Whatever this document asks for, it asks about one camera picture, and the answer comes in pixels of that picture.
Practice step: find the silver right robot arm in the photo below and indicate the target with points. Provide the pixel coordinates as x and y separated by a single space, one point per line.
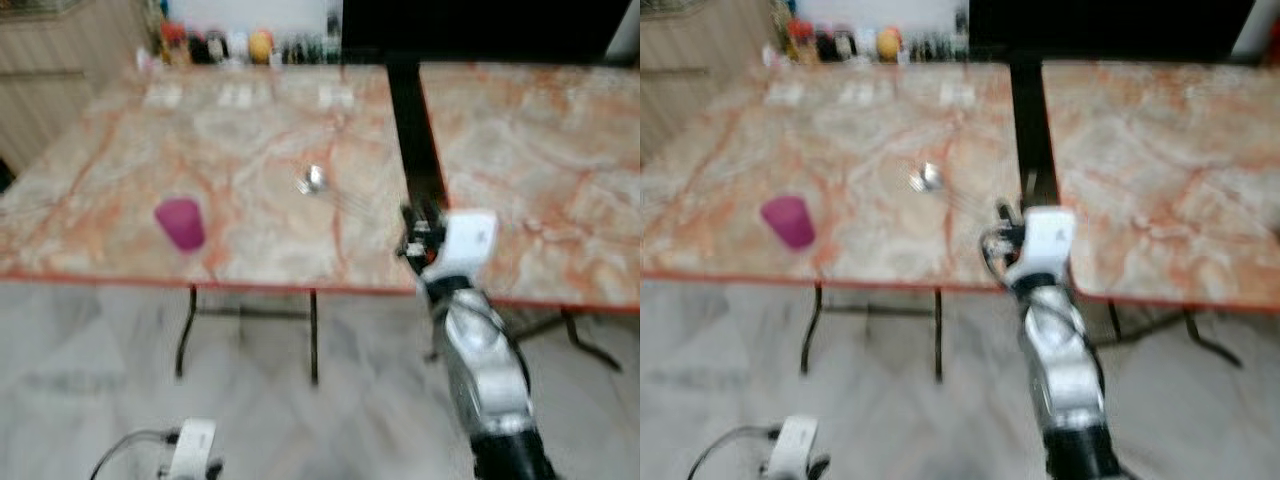
488 370
1066 370

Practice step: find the silver metal spoon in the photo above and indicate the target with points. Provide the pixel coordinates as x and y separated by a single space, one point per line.
314 180
931 177

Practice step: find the large black furniture panel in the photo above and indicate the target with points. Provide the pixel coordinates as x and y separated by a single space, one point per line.
480 28
1110 28

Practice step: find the purple plastic cup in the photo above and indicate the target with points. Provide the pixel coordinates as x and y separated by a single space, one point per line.
789 222
180 223

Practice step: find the round orange jar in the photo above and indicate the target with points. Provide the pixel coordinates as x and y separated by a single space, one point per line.
889 44
261 46

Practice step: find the white bottle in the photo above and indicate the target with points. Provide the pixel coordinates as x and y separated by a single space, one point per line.
866 44
237 46

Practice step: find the red capped bottle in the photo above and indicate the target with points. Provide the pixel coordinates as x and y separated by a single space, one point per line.
801 40
175 42

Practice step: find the beige wooden cabinet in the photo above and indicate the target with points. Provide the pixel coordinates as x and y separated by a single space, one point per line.
60 70
700 70

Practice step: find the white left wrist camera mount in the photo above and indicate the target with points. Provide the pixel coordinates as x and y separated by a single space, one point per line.
192 448
795 445

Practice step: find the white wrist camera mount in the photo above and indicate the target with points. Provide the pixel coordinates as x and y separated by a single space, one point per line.
795 445
468 240
1046 240
192 448

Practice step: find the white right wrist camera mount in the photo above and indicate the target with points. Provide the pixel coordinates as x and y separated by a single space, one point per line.
468 240
1046 240

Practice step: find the black straight table leg frame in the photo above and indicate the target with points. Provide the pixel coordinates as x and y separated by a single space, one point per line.
938 335
313 335

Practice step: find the black splayed table leg frame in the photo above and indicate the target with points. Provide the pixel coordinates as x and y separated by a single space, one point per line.
1195 335
575 335

